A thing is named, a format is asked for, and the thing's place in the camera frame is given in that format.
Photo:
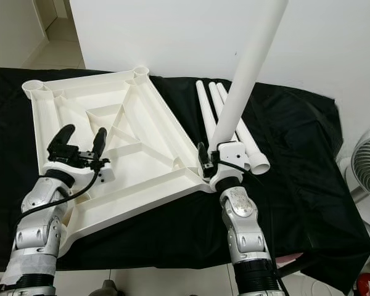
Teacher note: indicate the white plastic children table top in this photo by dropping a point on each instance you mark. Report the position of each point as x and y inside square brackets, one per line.
[148, 160]

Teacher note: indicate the white plastic table leg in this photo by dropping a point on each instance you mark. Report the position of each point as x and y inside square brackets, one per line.
[248, 74]
[260, 163]
[205, 111]
[216, 98]

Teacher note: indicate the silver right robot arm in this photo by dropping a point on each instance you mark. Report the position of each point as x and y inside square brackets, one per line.
[240, 222]

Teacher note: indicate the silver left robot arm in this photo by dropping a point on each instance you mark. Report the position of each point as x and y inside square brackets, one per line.
[46, 206]

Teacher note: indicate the black table cloth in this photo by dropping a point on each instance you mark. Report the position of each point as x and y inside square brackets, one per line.
[302, 203]

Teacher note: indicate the pink white round stool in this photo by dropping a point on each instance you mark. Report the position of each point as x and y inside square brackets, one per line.
[290, 257]

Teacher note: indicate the grey robot foot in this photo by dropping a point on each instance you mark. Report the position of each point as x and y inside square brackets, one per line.
[111, 289]

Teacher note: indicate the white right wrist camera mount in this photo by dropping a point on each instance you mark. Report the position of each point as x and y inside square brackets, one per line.
[231, 151]

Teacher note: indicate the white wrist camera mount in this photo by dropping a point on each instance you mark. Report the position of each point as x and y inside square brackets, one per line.
[231, 151]
[106, 176]

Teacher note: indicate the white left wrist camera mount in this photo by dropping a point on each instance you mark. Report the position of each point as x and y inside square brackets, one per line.
[106, 176]

